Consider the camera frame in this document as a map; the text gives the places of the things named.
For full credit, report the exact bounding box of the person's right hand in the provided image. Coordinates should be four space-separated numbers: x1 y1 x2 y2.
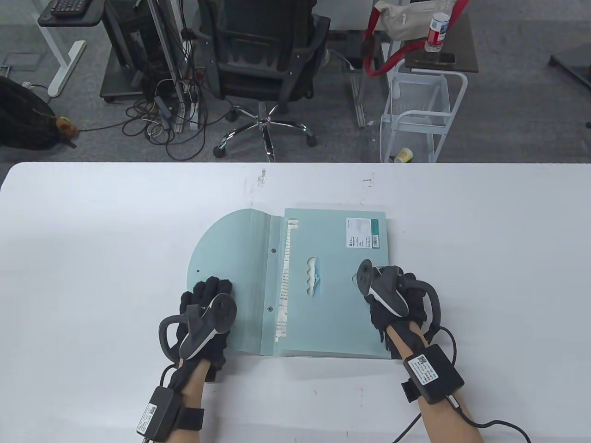
364 265 428 360

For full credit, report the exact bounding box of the person's left hand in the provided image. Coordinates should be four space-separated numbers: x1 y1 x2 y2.
168 276 237 387

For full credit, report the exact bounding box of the mint green accordion folder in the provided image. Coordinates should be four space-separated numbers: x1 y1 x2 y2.
186 208 393 360

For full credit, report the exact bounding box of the person's right forearm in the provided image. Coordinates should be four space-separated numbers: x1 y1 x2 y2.
387 323 482 443

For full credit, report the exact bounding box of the person's left forearm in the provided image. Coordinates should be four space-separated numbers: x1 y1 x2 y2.
177 360 207 443

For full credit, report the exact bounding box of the grey white handheld controller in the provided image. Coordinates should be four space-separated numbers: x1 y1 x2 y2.
158 294 238 365
353 259 442 334

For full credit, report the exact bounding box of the black labelled wrist box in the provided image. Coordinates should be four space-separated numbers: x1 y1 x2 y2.
403 344 465 406
136 386 183 442

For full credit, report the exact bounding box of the short aluminium extrusion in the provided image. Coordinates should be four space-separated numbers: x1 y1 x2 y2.
350 74 368 128

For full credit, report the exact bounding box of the black office chair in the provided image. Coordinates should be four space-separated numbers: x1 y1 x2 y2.
182 0 331 162

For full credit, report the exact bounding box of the black smartphone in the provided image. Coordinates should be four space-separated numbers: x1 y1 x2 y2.
412 52 457 66

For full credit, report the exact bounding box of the black backpack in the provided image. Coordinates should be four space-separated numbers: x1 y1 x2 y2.
0 76 59 150

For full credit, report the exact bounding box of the black computer tower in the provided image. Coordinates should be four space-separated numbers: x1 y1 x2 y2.
100 0 168 103

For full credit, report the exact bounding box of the dark brown side table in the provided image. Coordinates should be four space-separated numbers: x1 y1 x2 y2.
401 12 480 73

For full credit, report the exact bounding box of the white leg standing desk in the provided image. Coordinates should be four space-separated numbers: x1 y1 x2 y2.
30 0 105 98

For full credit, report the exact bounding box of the clear plastic water bottle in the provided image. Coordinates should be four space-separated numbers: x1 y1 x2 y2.
424 0 456 53

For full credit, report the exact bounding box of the black stand base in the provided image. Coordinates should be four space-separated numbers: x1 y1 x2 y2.
549 44 591 93

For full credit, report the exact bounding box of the black keyboard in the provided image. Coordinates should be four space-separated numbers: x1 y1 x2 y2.
48 0 91 18

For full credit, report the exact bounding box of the black glove cable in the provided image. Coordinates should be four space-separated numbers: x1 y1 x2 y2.
390 325 532 443

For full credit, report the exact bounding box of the tangle of black cables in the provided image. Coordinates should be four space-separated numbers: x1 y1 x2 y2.
121 65 232 161

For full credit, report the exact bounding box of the white wire cart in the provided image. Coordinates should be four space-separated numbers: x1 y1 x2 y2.
380 60 468 163

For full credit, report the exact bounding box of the aluminium frame rail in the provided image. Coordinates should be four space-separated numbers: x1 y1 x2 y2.
148 0 207 135

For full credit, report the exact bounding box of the beige bag with red strap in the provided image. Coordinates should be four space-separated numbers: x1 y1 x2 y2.
362 0 470 77

